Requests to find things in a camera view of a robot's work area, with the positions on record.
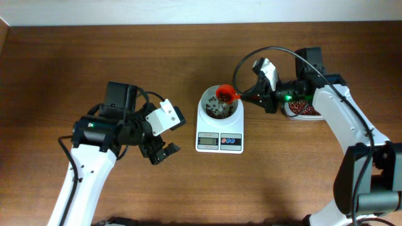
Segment right black cable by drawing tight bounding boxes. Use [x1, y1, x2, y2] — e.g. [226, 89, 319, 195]
[232, 46, 376, 226]

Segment black cable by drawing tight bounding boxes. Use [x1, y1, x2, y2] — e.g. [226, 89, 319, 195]
[58, 135, 79, 226]
[232, 46, 376, 226]

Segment left black cable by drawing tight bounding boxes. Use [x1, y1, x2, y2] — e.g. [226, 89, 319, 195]
[58, 135, 79, 226]

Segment white digital kitchen scale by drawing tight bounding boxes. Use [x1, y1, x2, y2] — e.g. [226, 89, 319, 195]
[195, 102, 244, 154]

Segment white round bowl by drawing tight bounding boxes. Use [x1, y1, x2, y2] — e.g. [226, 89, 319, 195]
[199, 85, 241, 121]

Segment red adzuki beans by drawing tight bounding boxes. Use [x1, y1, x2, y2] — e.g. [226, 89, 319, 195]
[288, 101, 320, 116]

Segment clear plastic container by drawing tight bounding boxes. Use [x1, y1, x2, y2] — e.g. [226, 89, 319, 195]
[281, 101, 324, 121]

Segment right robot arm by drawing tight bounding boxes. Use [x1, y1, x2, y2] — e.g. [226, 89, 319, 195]
[241, 47, 401, 225]

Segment orange plastic measuring scoop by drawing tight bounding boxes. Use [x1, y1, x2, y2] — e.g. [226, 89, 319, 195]
[215, 84, 241, 104]

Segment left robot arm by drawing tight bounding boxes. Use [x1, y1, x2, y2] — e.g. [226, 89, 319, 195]
[48, 82, 186, 225]

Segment beans in white bowl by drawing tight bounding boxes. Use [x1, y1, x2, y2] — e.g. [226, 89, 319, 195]
[203, 96, 234, 119]

